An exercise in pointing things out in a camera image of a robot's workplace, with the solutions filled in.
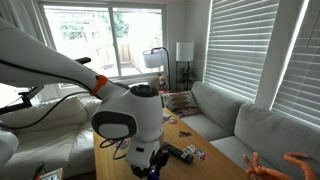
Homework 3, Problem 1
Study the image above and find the green potted plant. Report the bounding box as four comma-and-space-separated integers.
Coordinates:
176, 64, 197, 92

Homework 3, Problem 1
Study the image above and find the white red cartoon sticker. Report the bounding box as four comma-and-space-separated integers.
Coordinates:
162, 112, 178, 125

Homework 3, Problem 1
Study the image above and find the wide white window blind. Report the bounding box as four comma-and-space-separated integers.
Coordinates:
203, 0, 280, 103

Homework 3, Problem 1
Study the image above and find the floor lamp cylindrical white shade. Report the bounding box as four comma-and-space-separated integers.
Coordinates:
175, 41, 195, 93

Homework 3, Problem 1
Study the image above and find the orange rubber tentacle toy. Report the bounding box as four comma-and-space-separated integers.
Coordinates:
242, 151, 318, 180

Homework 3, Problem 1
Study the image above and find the narrow white window blind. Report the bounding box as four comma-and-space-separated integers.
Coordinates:
271, 0, 320, 128

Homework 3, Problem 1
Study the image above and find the white green striped sticker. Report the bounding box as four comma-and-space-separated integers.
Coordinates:
182, 144, 197, 155

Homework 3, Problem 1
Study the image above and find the orange brown patterned cushion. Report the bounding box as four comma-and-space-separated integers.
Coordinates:
162, 90, 203, 119

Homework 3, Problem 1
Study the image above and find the large red green sticker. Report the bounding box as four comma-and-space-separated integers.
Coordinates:
114, 139, 131, 151

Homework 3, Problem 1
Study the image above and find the black remote control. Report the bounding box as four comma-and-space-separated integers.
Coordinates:
162, 141, 195, 164

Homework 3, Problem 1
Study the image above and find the grey fabric sofa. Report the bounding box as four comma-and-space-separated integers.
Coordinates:
179, 80, 320, 180

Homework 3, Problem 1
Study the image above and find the small stuffed toy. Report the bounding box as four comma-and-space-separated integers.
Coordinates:
149, 74, 169, 91

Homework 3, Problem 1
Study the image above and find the small dark sticker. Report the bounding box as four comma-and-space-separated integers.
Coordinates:
178, 130, 193, 138

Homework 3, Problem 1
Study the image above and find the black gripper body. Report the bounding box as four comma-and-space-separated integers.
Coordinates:
149, 146, 171, 170

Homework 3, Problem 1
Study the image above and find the arc floor lamp white shade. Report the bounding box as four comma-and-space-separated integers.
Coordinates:
142, 46, 172, 93

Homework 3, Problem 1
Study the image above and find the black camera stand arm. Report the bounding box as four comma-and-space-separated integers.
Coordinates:
0, 85, 45, 116

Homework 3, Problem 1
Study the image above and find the white framed sliding window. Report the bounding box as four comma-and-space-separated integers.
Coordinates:
36, 0, 168, 88

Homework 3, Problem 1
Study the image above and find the red white character sticker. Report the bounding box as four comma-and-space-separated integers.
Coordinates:
194, 148, 208, 162

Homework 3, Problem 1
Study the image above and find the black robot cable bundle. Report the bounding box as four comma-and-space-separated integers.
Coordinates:
0, 89, 132, 161

